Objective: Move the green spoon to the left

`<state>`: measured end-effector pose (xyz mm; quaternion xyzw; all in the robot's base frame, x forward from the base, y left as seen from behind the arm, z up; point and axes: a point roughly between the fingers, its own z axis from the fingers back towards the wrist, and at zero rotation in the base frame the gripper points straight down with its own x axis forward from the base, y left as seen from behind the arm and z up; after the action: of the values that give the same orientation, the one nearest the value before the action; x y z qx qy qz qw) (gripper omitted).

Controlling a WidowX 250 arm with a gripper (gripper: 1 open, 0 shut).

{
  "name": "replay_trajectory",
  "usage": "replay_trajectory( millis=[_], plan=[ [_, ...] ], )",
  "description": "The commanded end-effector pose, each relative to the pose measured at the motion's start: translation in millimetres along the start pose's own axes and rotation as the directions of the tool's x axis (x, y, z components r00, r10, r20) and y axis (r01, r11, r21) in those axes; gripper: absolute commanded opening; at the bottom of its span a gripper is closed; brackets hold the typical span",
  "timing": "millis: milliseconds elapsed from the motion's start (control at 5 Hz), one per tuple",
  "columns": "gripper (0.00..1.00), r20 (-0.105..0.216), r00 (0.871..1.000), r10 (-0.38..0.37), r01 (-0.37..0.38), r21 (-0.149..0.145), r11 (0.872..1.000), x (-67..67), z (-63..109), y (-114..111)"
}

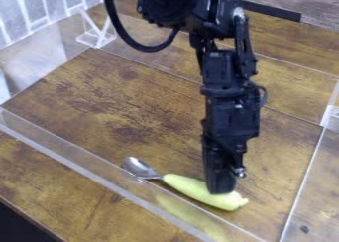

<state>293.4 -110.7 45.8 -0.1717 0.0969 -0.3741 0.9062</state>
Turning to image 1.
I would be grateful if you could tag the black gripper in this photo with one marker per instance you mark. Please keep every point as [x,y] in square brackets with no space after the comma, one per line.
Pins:
[230,125]

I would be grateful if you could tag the green handled metal spoon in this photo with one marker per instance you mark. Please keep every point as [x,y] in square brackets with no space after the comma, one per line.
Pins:
[192,187]

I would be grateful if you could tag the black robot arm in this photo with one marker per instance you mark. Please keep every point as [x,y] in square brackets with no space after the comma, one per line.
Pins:
[219,35]

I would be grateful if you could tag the clear acrylic right barrier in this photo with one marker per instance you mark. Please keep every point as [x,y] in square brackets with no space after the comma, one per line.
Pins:
[312,221]

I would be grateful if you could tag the clear acrylic barrier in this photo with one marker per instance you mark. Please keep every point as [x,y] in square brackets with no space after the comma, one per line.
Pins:
[163,203]
[312,221]

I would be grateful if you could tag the clear acrylic front barrier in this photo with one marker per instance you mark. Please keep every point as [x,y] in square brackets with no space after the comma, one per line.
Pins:
[163,203]

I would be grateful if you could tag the black wall strip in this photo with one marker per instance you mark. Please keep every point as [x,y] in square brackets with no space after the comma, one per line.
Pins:
[272,11]

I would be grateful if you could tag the clear acrylic corner bracket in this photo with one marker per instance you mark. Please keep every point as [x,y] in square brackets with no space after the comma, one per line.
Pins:
[96,37]

